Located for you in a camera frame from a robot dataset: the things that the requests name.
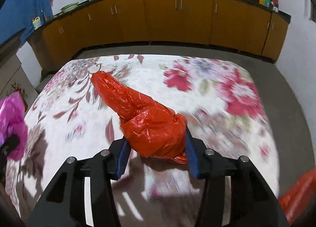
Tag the green box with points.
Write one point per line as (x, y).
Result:
(264, 0)

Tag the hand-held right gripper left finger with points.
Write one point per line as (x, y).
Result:
(122, 160)

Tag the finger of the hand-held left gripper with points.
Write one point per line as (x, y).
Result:
(11, 143)

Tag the orange wooden base cabinets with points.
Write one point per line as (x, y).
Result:
(160, 17)

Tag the pink plastic bag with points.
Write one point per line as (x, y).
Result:
(12, 113)

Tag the floral printed cloth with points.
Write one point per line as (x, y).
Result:
(153, 81)

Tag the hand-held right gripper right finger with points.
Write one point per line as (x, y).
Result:
(193, 158)

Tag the blue hanging cloth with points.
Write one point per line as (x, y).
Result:
(22, 7)

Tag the white cup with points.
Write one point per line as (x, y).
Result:
(275, 9)

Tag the red plastic bag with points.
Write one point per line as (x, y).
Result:
(148, 128)

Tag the red lined waste basket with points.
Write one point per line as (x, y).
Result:
(298, 197)

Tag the yellow detergent bottle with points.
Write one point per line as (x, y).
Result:
(37, 23)

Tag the green enamel pot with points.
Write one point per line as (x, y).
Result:
(69, 8)

